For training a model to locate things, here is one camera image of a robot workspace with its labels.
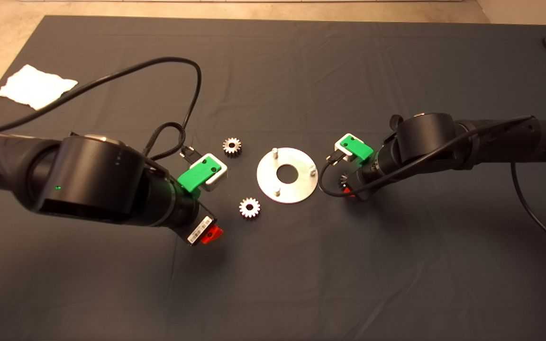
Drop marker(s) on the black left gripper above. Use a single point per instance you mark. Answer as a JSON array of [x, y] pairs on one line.
[[197, 223]]

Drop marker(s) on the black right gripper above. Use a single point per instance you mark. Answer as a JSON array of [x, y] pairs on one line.
[[363, 183]]

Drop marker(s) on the small steel planetary gear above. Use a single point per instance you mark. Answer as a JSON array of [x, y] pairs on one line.
[[250, 207], [232, 146], [343, 180]]

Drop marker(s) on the round metal carrier plate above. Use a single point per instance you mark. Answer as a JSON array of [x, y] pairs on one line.
[[266, 177]]

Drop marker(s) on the dark grey tablecloth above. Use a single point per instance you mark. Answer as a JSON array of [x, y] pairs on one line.
[[301, 284]]

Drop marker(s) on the white crumpled tissue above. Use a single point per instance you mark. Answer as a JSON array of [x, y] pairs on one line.
[[36, 87]]

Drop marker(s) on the right wrist green mount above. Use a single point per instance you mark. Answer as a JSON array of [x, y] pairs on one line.
[[360, 150]]

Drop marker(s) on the wrist green mount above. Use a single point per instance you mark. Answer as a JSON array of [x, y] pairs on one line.
[[195, 176], [360, 150]]

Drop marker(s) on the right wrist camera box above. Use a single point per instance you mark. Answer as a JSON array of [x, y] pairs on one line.
[[341, 146]]

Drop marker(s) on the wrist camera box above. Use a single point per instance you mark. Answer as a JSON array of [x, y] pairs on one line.
[[341, 146], [220, 177]]

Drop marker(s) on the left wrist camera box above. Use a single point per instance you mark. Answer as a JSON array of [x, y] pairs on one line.
[[220, 177]]

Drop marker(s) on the left wrist green mount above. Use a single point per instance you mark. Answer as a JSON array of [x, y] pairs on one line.
[[195, 176]]

